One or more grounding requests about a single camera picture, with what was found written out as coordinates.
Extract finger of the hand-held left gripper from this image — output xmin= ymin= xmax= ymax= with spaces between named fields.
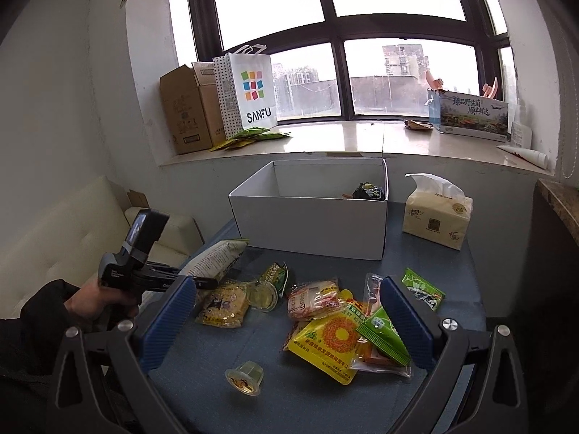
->
xmin=178 ymin=273 xmax=223 ymax=290

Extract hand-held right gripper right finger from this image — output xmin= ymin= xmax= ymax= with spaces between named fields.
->
xmin=379 ymin=275 xmax=530 ymax=434

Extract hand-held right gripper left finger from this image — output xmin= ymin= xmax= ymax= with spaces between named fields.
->
xmin=45 ymin=275 xmax=200 ymax=434

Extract large white snack bag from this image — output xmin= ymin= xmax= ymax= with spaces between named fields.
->
xmin=179 ymin=238 xmax=249 ymax=288

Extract lime green snack packet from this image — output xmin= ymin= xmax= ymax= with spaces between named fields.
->
xmin=357 ymin=306 xmax=410 ymax=367

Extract yellow cartoon snack packet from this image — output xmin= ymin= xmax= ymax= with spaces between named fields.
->
xmin=194 ymin=279 xmax=252 ymax=328

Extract green white snack packet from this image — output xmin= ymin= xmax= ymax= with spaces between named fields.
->
xmin=402 ymin=268 xmax=446 ymax=312

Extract clear packet orange contents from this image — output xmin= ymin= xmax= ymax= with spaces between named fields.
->
xmin=355 ymin=272 xmax=413 ymax=378

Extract clear jelly cup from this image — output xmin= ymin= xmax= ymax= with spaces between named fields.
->
xmin=246 ymin=281 xmax=279 ymax=312
xmin=225 ymin=361 xmax=264 ymax=394

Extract small orange yellow packet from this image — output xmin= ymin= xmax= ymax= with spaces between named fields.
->
xmin=337 ymin=288 xmax=369 ymax=322

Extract small green snack packet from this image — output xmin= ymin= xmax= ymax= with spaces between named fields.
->
xmin=259 ymin=261 xmax=290 ymax=299

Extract large yellow snack packet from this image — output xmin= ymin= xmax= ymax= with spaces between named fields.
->
xmin=283 ymin=312 xmax=367 ymax=386

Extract pink sausage packet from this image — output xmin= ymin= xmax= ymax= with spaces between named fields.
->
xmin=287 ymin=279 xmax=342 ymax=322

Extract white cardboard box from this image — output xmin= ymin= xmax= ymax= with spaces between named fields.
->
xmin=227 ymin=158 xmax=390 ymax=260

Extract person's left forearm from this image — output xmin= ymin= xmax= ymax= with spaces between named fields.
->
xmin=0 ymin=279 xmax=86 ymax=417

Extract person's left hand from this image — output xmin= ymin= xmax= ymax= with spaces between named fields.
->
xmin=65 ymin=276 xmax=141 ymax=326

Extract cardboard piece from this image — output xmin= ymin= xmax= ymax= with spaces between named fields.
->
xmin=127 ymin=189 xmax=152 ymax=211

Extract blue tablecloth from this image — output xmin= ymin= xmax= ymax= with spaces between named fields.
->
xmin=136 ymin=199 xmax=487 ymax=434

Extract cream sofa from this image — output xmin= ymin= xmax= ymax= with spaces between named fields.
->
xmin=0 ymin=175 xmax=204 ymax=322

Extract beige tissue pack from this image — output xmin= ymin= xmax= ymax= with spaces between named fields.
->
xmin=402 ymin=173 xmax=474 ymax=251

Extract brown cardboard box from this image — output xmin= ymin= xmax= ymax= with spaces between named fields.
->
xmin=159 ymin=62 xmax=227 ymax=155

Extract black snack packet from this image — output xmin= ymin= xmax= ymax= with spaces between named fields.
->
xmin=352 ymin=182 xmax=386 ymax=201

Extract pile of green yellow packets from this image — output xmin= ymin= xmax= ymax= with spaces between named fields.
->
xmin=209 ymin=127 xmax=292 ymax=152

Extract white paper shopping bag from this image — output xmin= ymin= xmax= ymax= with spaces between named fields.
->
xmin=212 ymin=44 xmax=278 ymax=139

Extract white tube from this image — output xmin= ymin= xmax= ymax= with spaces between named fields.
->
xmin=496 ymin=144 xmax=549 ymax=166

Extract landscape printed gift box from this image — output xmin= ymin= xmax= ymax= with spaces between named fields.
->
xmin=427 ymin=89 xmax=512 ymax=142

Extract dark window frame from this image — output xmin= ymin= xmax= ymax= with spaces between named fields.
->
xmin=185 ymin=0 xmax=514 ymax=123

